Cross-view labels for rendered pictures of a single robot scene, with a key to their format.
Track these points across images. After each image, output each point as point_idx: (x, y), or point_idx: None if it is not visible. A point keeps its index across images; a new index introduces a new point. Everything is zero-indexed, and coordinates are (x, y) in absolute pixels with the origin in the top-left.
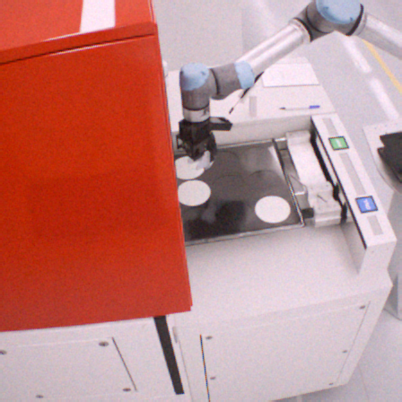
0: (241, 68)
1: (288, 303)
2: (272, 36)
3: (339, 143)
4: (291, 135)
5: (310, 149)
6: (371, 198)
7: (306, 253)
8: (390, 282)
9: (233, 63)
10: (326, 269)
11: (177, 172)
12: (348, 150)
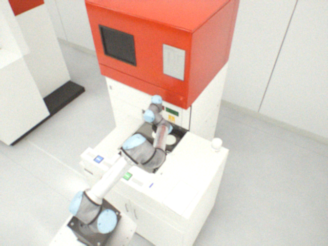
0: (147, 111)
1: (107, 137)
2: (161, 140)
3: (126, 175)
4: (152, 175)
5: None
6: (98, 162)
7: (114, 153)
8: (80, 163)
9: (151, 111)
10: (104, 153)
11: (170, 135)
12: None
